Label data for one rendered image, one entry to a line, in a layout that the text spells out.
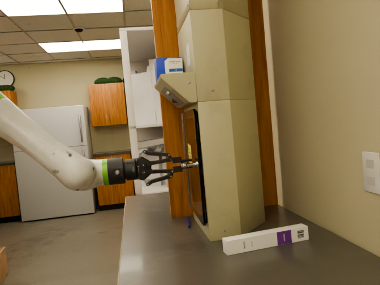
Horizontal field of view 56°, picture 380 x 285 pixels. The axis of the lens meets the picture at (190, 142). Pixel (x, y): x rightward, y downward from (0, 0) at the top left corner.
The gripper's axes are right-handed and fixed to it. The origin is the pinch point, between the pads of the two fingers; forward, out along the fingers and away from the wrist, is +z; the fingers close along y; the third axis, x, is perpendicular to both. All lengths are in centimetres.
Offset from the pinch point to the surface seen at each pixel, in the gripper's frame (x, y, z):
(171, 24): 26, 57, 4
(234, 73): -7.5, 29.9, 20.1
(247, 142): -3.7, 5.7, 23.7
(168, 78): -11.1, 29.4, -3.4
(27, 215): 477, -106, -195
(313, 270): -43, -26, 26
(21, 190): 477, -64, -200
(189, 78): -11.1, 28.8, 3.6
